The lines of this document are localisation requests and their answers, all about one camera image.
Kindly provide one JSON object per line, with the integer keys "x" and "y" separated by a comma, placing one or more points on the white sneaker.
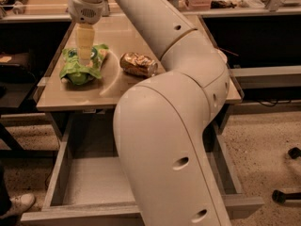
{"x": 15, "y": 206}

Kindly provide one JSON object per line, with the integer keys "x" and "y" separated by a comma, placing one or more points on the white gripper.
{"x": 84, "y": 12}

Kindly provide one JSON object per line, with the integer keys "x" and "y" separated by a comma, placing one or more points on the black chair caster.
{"x": 294, "y": 152}

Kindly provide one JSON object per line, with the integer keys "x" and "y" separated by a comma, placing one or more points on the open grey top drawer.
{"x": 89, "y": 188}

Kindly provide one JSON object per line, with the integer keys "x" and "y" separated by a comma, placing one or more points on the dark chair at left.
{"x": 17, "y": 79}

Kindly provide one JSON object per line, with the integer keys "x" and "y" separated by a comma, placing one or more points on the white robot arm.
{"x": 159, "y": 122}

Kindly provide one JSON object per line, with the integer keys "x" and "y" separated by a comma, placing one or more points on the black chair leg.
{"x": 280, "y": 197}

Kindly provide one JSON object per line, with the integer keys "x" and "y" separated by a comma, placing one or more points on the green rice chip bag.
{"x": 80, "y": 74}

